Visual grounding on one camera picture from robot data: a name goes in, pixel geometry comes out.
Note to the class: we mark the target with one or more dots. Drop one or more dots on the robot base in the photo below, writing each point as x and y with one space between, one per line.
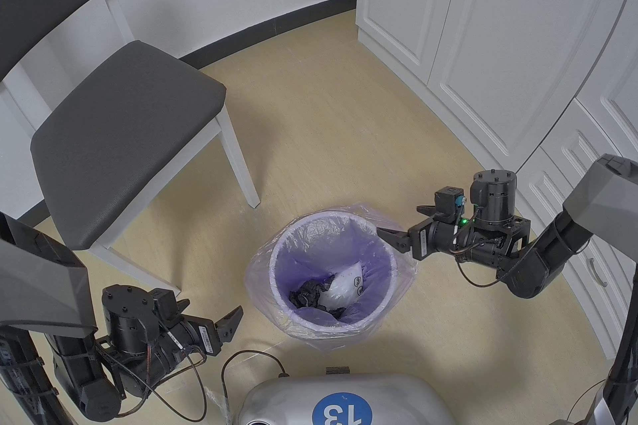
299 398

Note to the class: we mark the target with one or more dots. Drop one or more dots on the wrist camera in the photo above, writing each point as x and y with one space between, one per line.
165 307
448 201

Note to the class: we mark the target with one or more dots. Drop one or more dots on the white chair with grey cushions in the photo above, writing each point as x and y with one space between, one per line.
124 114

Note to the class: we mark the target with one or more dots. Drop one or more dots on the purple plastic bag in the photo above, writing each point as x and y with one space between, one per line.
309 248

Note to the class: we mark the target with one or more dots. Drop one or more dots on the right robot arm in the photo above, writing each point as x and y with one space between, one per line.
598 199

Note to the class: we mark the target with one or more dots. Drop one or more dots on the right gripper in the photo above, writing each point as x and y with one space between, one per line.
421 241

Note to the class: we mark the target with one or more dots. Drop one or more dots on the white printed wrapper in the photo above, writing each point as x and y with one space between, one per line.
341 286

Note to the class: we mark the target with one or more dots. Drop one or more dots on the white trash bin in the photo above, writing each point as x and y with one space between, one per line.
324 324

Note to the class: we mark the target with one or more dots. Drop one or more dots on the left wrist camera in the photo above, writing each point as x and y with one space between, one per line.
165 307

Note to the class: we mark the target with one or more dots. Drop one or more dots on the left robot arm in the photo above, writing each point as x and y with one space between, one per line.
35 273

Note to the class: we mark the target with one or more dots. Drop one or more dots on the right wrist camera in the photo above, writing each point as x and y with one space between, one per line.
448 201

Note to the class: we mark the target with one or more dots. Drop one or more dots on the white wardrobe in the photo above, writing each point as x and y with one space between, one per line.
498 39

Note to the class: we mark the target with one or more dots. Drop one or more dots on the clear plastic wrap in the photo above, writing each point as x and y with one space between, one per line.
217 400

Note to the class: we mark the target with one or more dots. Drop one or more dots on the crumpled black plastic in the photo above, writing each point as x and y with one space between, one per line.
306 293

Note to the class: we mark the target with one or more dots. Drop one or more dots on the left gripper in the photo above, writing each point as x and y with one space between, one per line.
207 338

